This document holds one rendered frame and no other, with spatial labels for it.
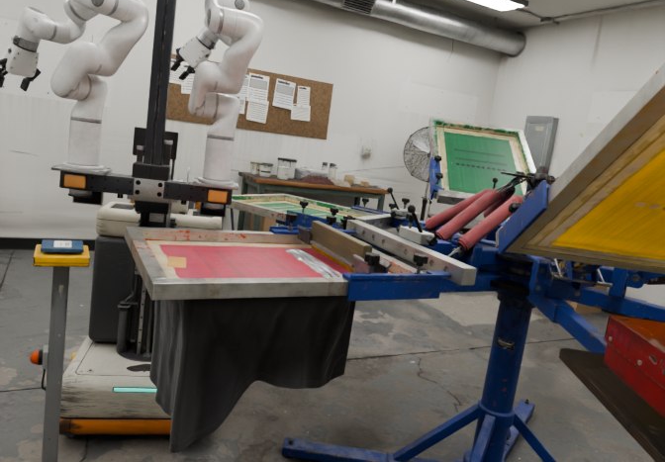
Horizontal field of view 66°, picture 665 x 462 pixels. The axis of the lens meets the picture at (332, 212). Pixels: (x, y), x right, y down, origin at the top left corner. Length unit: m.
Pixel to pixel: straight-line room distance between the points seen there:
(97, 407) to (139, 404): 0.16
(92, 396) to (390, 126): 4.71
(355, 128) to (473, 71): 1.82
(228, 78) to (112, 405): 1.37
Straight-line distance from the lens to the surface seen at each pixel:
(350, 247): 1.54
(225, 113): 1.84
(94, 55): 1.79
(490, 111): 7.17
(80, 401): 2.38
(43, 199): 5.28
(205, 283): 1.20
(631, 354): 0.99
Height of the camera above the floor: 1.35
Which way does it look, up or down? 8 degrees down
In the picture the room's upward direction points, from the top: 8 degrees clockwise
